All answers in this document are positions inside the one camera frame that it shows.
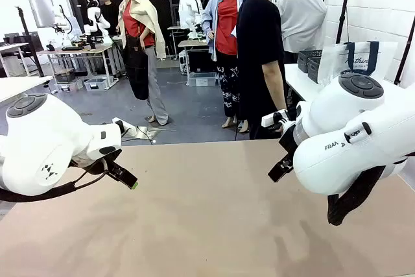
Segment person in white shirt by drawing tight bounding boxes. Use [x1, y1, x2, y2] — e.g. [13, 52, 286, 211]
[275, 0, 327, 64]

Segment small school desk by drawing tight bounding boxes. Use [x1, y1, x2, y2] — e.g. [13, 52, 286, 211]
[177, 39, 208, 86]

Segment clear plastic storage bin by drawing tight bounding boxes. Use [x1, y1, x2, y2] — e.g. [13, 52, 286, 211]
[84, 77, 110, 92]

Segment person in black clothes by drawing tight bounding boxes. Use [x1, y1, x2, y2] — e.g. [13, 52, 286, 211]
[99, 0, 121, 36]

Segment white side table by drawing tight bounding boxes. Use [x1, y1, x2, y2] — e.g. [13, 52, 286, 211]
[284, 62, 325, 102]

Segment clear storage bin white lid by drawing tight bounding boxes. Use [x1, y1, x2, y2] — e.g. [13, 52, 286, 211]
[187, 71, 217, 88]

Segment black tripod stand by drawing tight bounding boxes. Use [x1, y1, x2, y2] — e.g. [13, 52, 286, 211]
[335, 0, 353, 44]

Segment person in black t-shirt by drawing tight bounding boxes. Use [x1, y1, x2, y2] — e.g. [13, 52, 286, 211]
[236, 0, 298, 140]

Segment person's right forearm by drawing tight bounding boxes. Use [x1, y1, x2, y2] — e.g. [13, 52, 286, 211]
[261, 61, 288, 114]

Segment grey board panel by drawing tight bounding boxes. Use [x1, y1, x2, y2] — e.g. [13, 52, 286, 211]
[27, 0, 56, 28]

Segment mannequin with blue shirt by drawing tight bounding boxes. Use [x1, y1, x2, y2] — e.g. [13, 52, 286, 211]
[201, 0, 251, 134]

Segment wood-top background table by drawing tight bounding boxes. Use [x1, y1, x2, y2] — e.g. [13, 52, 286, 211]
[37, 43, 124, 90]

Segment black stand with boom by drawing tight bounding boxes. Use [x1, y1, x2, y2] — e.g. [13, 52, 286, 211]
[14, 6, 45, 78]

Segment black right arm cable sleeve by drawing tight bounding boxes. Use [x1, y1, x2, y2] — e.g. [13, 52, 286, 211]
[327, 152, 415, 226]

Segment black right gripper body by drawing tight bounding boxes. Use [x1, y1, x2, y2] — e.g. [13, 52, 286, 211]
[278, 124, 299, 163]

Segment metal floor base plate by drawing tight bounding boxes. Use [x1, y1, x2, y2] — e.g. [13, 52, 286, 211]
[136, 125, 178, 141]

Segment black slanted pole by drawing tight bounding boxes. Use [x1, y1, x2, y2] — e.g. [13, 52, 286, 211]
[393, 14, 415, 85]

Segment translucent shopping bag blue handles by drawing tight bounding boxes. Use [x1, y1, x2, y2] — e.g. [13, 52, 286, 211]
[317, 41, 399, 87]

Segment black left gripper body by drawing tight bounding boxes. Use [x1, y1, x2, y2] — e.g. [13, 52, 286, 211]
[69, 153, 114, 176]

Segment mannequin with cream jacket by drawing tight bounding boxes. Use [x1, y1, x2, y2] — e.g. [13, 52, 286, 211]
[115, 0, 169, 127]

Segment figure in white shirt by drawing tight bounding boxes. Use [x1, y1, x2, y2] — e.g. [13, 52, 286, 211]
[178, 0, 204, 31]

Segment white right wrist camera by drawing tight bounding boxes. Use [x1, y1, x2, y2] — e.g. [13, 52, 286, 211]
[261, 110, 289, 134]

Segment dark storage crate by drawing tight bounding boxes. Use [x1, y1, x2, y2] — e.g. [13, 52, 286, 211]
[53, 68, 77, 83]

